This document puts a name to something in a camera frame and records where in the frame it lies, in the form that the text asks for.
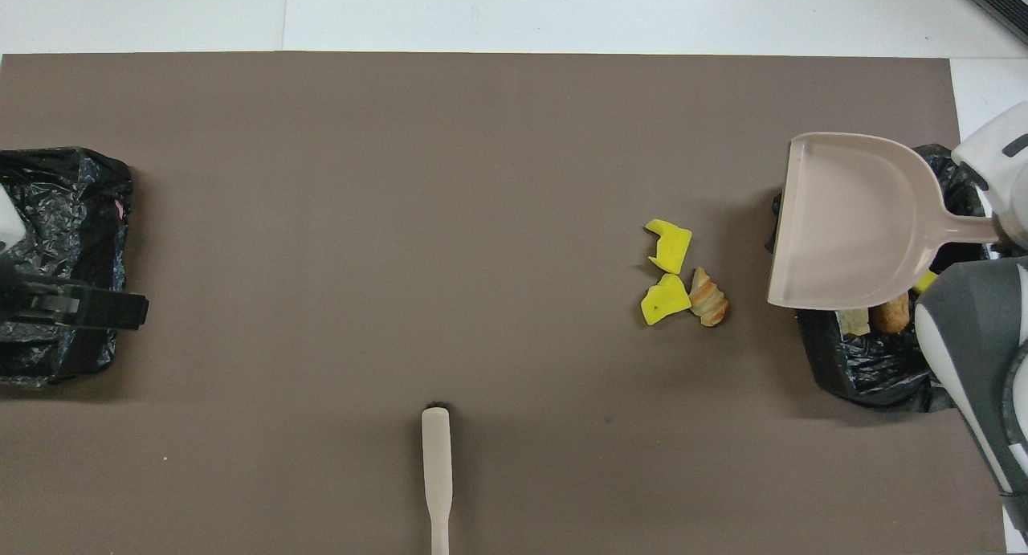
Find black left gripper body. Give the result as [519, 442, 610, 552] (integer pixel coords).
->
[0, 254, 37, 327]

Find beige brush black bristles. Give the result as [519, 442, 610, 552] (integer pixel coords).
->
[421, 402, 454, 555]

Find yellow sponge chunk with dot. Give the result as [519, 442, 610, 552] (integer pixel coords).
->
[640, 273, 692, 326]

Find hook shaped yellow sponge piece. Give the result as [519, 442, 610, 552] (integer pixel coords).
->
[645, 218, 693, 275]

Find beige plastic dustpan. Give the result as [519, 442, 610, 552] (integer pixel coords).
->
[766, 132, 1001, 311]

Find brown oval bread roll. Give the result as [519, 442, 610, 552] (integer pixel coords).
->
[870, 292, 911, 335]

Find black bag bin pink tag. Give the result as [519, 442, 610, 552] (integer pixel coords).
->
[0, 146, 133, 389]

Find black bag lined bin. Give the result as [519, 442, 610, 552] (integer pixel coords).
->
[767, 144, 997, 414]

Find brown table mat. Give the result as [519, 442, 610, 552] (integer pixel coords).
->
[0, 52, 1007, 555]

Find dark ribbed panel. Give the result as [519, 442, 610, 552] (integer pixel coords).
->
[957, 0, 1028, 46]

